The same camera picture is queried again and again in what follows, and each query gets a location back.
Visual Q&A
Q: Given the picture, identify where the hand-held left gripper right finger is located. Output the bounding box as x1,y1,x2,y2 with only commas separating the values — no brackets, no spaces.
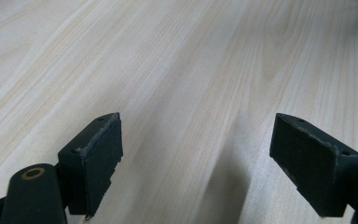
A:
268,113,358,218

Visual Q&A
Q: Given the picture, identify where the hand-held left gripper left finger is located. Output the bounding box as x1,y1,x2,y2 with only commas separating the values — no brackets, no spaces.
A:
58,112,124,218

